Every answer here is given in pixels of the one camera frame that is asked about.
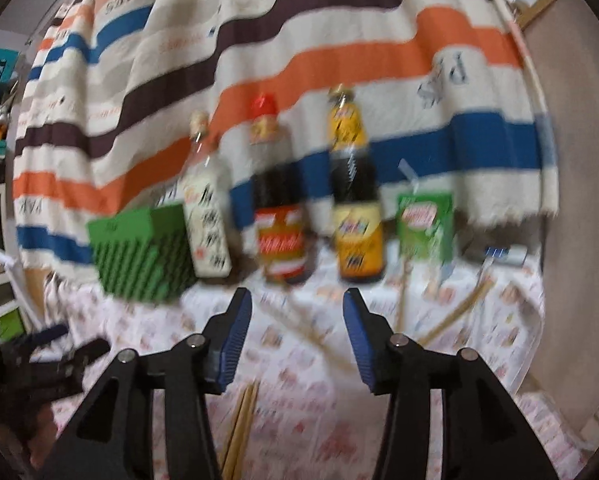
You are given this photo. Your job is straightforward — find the small white blue box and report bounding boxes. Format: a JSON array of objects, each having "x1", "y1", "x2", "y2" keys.
[{"x1": 482, "y1": 246, "x2": 528, "y2": 267}]

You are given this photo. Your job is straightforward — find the pink patchwork print cloth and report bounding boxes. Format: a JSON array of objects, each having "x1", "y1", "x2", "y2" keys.
[{"x1": 44, "y1": 280, "x2": 597, "y2": 480}]

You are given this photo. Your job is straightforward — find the clear cooking wine bottle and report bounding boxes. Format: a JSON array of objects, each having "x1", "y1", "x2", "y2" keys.
[{"x1": 180, "y1": 110, "x2": 233, "y2": 279}]

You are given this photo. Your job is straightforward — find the red cap dark sauce bottle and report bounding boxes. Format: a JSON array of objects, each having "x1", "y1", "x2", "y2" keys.
[{"x1": 250, "y1": 92, "x2": 313, "y2": 285}]

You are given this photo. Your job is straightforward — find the yellow label soy sauce bottle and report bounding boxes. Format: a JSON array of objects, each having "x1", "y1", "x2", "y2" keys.
[{"x1": 328, "y1": 85, "x2": 385, "y2": 282}]

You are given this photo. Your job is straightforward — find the bear heart print cloth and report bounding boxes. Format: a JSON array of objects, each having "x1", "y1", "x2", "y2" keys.
[{"x1": 44, "y1": 245, "x2": 540, "y2": 323}]

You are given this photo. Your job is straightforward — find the striped blanket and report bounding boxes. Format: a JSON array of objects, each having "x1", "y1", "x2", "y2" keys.
[{"x1": 12, "y1": 0, "x2": 560, "y2": 271}]

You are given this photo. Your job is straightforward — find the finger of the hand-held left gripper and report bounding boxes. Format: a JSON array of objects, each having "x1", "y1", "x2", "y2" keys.
[
  {"x1": 54, "y1": 338, "x2": 111, "y2": 369},
  {"x1": 27, "y1": 324, "x2": 71, "y2": 349}
]

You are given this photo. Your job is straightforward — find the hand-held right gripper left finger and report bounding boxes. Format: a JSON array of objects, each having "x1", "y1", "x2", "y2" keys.
[{"x1": 40, "y1": 287, "x2": 254, "y2": 480}]

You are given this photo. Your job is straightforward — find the green drink carton with straw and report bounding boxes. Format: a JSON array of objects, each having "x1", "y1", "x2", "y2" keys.
[{"x1": 396, "y1": 159, "x2": 455, "y2": 263}]

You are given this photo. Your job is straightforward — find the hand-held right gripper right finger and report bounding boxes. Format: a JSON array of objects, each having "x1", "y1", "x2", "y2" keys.
[{"x1": 343, "y1": 287, "x2": 560, "y2": 480}]

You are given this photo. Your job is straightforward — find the green checkered box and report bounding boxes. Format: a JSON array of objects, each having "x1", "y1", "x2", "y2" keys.
[{"x1": 87, "y1": 203, "x2": 198, "y2": 303}]

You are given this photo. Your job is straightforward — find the wooden frame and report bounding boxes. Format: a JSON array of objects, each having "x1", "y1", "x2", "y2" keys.
[{"x1": 494, "y1": 0, "x2": 573, "y2": 126}]

